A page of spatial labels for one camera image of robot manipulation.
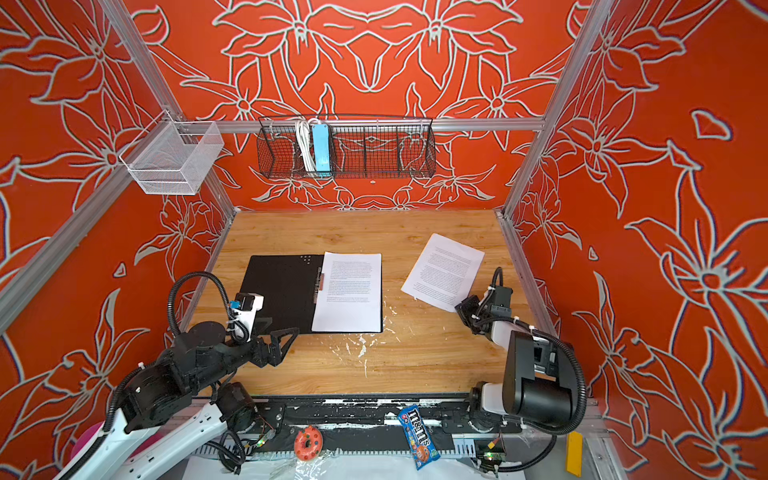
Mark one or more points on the red donut toy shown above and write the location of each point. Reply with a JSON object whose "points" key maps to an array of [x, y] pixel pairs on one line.
{"points": [[308, 443]]}

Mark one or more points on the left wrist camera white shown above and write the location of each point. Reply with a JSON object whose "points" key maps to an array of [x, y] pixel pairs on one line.
{"points": [[242, 314]]}

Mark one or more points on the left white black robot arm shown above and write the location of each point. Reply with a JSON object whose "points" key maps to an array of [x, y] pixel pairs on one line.
{"points": [[187, 398]]}

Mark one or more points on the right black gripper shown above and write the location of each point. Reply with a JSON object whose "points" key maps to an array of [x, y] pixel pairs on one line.
{"points": [[465, 309]]}

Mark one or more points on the clear plastic bin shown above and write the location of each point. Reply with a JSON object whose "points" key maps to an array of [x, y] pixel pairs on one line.
{"points": [[174, 158]]}

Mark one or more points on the blue white box in basket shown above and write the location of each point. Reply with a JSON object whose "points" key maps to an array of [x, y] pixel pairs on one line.
{"points": [[321, 143]]}

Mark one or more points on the blue folder black inside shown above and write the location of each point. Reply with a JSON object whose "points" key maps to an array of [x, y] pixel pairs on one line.
{"points": [[289, 285]]}

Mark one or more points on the yellow block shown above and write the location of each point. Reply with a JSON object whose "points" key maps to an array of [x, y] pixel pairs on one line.
{"points": [[574, 454]]}

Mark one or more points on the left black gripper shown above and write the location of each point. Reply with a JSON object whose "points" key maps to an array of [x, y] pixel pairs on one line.
{"points": [[267, 354]]}

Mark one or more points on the blue m&m's candy bag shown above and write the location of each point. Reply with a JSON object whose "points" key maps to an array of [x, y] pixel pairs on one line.
{"points": [[420, 443]]}

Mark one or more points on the small circuit board with wires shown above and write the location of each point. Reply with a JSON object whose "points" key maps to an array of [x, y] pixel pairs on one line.
{"points": [[492, 456]]}

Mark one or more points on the pink plastic goblet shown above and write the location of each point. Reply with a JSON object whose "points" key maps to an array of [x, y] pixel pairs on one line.
{"points": [[84, 441]]}

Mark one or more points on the black wire basket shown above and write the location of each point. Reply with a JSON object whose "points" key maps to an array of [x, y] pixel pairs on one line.
{"points": [[360, 147]]}

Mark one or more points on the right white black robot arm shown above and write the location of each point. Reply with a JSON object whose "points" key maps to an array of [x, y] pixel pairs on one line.
{"points": [[543, 385]]}

